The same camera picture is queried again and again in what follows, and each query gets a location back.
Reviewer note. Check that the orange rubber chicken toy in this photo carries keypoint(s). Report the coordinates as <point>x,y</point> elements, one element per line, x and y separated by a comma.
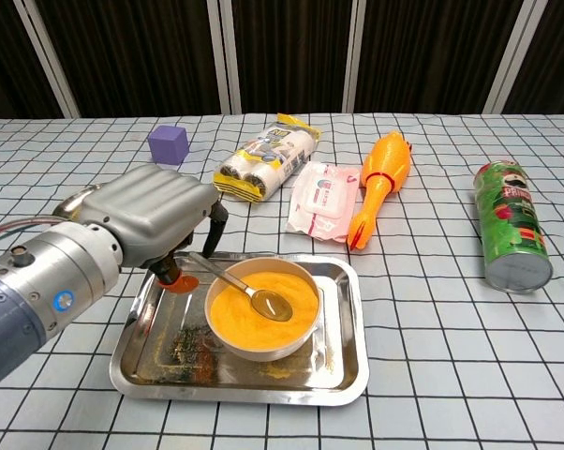
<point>385,169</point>

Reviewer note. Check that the bowl of yellow powder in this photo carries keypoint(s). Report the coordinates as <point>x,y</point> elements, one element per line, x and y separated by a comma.
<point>244,328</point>

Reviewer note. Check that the pink wet wipes pack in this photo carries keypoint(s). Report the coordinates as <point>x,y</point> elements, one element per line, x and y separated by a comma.
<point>319,197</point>

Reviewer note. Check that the black folding screen white frame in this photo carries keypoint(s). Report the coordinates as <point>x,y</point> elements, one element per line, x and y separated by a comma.
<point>286,47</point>

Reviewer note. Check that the small steel spoon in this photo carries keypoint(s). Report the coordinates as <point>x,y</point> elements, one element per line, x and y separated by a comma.
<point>272,304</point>

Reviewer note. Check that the green Pringles can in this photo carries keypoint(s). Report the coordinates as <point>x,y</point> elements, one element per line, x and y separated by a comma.
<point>511,225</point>

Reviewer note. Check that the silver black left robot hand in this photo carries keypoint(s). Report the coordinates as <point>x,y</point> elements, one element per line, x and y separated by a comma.
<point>155,206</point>

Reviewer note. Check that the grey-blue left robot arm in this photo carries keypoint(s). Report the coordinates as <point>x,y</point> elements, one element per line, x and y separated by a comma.
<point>29,290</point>

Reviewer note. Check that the white black-grid tablecloth table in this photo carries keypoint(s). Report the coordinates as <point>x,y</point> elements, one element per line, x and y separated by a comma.
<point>450,351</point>

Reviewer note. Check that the yellow white bag roll pack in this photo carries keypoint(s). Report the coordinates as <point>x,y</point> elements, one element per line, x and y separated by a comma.
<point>268,154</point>

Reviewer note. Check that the purple foam cube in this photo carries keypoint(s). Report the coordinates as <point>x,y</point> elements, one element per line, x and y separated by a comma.
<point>167,145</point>

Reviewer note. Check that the rectangular steel tray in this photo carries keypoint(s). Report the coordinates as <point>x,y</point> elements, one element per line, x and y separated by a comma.
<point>338,375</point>

